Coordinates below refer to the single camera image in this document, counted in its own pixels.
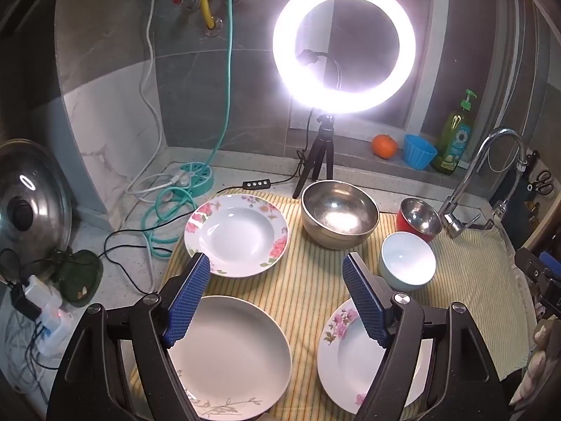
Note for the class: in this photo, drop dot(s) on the steel faucet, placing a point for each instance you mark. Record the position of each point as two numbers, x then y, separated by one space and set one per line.
451 215

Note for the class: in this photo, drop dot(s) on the person's right hand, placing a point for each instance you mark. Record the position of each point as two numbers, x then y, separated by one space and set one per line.
537 377

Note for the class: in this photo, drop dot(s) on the pink rose deep plate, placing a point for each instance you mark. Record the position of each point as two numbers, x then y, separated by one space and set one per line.
236 237

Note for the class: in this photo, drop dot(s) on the pink blossom plate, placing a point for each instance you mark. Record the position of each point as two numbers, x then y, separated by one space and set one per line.
346 368

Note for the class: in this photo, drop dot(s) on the orange tangerine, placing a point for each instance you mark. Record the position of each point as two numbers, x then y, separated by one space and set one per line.
385 147

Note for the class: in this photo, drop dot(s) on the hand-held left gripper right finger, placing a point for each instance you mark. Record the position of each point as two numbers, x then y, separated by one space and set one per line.
363 302

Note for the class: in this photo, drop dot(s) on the white power strip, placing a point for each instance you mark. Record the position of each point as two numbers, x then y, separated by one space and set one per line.
55 331

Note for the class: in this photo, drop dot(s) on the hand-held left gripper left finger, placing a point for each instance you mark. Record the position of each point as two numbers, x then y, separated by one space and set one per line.
188 298

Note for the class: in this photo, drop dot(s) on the black mini tripod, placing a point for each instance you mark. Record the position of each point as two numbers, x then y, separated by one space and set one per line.
324 140

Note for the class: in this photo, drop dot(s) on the green dish soap bottle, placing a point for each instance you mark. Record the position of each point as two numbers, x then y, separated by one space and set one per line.
456 140

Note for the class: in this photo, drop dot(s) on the teal round power strip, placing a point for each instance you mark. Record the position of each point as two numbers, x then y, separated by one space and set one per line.
199 180

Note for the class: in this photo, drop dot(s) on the white leaf print plate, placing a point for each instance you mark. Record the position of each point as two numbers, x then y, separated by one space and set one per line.
236 351

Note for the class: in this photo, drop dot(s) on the dark green dish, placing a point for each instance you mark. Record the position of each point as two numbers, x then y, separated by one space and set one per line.
83 280

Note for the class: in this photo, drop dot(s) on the light blue ceramic bowl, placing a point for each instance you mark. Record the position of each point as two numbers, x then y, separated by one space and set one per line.
407 263

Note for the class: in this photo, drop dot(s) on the blue ribbed cup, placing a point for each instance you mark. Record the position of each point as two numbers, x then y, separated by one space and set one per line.
418 153

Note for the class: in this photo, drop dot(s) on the large steel bowl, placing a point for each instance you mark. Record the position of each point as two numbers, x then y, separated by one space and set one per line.
337 217

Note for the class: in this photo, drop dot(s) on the black scissors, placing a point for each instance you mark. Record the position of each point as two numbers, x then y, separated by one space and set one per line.
544 182

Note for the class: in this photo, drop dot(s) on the yellow striped cloth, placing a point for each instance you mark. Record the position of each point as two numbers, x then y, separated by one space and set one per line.
307 280

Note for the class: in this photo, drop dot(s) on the red steel bowl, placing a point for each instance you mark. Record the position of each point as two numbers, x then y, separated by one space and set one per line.
418 219

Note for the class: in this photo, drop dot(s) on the steel pot lid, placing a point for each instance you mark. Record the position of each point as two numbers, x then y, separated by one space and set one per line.
35 193

